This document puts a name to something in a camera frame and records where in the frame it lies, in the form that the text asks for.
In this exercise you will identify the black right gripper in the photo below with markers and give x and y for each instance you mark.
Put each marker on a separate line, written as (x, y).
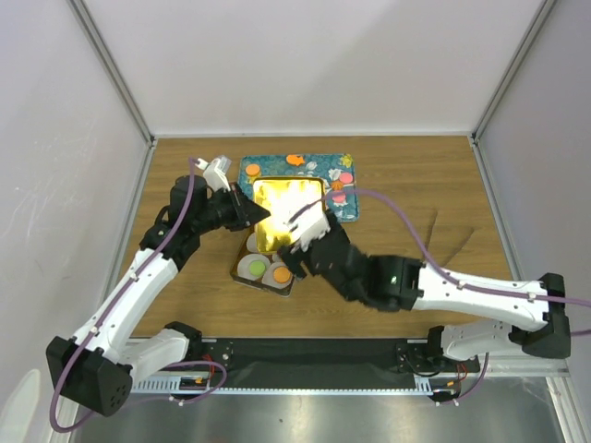
(292, 260)

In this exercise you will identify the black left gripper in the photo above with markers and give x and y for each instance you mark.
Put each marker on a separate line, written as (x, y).
(246, 212)

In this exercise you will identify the gold cookie tin box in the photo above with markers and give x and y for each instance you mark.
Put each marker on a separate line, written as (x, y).
(258, 284)

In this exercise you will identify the green round cookie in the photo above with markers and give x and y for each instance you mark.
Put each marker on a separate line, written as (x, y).
(257, 267)

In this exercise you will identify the gold tin lid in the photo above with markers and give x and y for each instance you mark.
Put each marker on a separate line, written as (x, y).
(282, 196)

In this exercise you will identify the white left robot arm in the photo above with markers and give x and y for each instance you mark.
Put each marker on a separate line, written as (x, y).
(96, 368)

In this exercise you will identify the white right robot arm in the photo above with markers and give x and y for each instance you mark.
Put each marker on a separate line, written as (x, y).
(513, 315)

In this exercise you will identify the white paper cup bottom-right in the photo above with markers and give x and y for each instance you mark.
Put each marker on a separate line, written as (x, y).
(268, 279)

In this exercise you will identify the white paper cup top-left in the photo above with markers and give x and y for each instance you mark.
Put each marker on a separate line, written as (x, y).
(251, 244)

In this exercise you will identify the white paper cup bottom-left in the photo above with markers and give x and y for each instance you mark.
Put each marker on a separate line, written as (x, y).
(243, 265)

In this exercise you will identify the orange round cookie top-left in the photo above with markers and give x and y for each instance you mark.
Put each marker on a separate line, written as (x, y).
(252, 170)

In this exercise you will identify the orange fish cookie top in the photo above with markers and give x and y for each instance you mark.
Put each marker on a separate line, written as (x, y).
(295, 160)

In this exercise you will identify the pink round cookie right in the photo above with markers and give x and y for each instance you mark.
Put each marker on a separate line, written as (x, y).
(346, 178)

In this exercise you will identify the teal floral serving tray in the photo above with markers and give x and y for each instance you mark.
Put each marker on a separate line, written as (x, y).
(336, 171)

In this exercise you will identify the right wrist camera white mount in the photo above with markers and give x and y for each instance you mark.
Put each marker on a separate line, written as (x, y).
(308, 224)

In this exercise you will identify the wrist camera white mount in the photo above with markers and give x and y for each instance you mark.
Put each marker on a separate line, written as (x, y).
(308, 224)
(214, 173)

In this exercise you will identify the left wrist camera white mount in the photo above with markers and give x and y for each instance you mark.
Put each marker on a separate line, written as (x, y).
(214, 173)

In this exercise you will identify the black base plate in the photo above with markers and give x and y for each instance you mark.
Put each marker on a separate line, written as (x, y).
(326, 377)

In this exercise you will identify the white cable duct left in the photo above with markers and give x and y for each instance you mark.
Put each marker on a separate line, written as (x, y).
(173, 384)

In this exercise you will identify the white cable duct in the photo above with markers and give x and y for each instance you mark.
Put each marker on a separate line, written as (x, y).
(446, 382)
(173, 384)

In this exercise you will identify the white cable duct right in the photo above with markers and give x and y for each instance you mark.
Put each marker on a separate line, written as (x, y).
(446, 382)

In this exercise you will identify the aluminium frame post left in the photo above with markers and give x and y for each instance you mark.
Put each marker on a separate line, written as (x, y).
(100, 47)

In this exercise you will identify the aluminium frame post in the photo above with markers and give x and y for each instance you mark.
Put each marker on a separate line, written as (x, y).
(100, 47)
(522, 51)

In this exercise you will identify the aluminium frame post right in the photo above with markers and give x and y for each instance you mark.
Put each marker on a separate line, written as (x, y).
(522, 51)

